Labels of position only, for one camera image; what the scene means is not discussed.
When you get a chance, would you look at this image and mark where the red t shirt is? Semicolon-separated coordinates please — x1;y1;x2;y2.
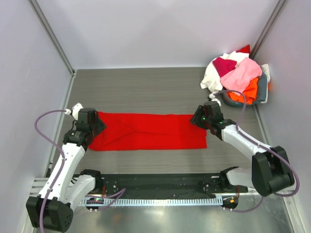
89;112;207;151

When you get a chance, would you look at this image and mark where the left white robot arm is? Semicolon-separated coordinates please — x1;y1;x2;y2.
26;103;106;233

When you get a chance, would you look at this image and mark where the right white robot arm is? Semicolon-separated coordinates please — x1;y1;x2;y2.
190;101;295;197

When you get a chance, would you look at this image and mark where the grey laundry basket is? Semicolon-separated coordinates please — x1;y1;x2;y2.
221;89;245;107

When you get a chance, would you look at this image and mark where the pink t shirt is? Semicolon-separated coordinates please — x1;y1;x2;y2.
220;57;262;95

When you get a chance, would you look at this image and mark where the orange t shirt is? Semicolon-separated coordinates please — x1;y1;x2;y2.
228;77;270;105

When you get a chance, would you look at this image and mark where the magenta t shirt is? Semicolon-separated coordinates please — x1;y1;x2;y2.
212;57;237;78

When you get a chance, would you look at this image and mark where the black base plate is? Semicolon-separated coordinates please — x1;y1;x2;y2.
90;173;248;200

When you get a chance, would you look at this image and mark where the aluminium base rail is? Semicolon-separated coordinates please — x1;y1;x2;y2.
30;178;294;196

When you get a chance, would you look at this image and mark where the white slotted cable duct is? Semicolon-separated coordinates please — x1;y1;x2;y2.
79;196;223;207

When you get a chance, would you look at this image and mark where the right aluminium frame post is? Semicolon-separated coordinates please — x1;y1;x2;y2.
250;0;288;59

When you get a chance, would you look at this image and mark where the aluminium frame post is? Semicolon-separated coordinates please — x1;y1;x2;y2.
250;0;288;59
28;0;75;76

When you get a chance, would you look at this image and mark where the left aluminium frame post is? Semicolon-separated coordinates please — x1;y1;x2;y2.
28;0;75;76

